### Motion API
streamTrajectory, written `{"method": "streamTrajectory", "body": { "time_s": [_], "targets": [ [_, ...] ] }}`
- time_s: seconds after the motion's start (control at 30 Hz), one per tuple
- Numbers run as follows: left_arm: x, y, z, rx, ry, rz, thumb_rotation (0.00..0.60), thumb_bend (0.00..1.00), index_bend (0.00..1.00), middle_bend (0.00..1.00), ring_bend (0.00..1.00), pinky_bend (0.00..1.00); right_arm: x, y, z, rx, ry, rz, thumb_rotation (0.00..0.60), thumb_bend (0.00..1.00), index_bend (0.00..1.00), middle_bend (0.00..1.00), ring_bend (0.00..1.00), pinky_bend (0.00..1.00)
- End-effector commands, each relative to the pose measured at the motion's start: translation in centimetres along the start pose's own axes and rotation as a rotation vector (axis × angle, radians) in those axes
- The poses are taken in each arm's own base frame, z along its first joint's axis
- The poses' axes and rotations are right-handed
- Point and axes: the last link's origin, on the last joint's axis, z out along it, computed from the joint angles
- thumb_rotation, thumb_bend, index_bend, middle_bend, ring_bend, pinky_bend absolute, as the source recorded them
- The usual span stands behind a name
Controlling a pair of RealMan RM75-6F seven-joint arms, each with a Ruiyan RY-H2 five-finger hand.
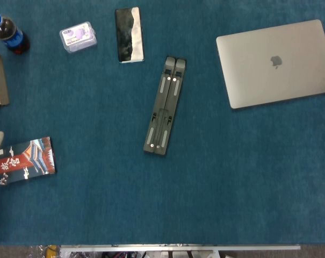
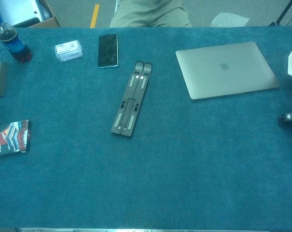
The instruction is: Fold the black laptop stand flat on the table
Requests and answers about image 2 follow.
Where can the cola bottle blue cap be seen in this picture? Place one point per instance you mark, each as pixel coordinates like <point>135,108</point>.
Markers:
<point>13,43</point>

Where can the silver apple laptop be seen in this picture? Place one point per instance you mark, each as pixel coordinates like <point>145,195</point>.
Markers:
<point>225,72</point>

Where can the brown cardboard box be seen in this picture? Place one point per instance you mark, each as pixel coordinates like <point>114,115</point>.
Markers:
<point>49,23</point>

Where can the black stapler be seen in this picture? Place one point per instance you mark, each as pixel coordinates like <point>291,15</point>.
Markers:
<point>290,120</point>

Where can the clear plastic box purple label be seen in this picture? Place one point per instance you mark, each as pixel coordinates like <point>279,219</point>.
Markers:
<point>68,50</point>

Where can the red blue illustrated book box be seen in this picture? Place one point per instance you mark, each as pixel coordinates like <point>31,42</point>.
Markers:
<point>10,137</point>

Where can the white metal panel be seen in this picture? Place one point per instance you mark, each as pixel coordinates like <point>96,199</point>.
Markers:
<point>15,9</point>

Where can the teal table cloth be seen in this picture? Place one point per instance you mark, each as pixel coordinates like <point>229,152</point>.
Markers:
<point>184,169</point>

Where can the black tripod leg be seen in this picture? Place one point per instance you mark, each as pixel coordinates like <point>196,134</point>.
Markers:
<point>284,13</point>

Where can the black folding laptop stand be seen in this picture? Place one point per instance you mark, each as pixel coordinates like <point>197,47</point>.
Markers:
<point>129,91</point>

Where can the aluminium frame rail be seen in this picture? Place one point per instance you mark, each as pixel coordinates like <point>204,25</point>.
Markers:
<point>136,230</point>

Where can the white plastic bag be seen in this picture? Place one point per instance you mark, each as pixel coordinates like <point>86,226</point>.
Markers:
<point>229,20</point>

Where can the seated person beige trousers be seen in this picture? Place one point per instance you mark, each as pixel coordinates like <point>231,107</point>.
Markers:
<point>148,14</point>

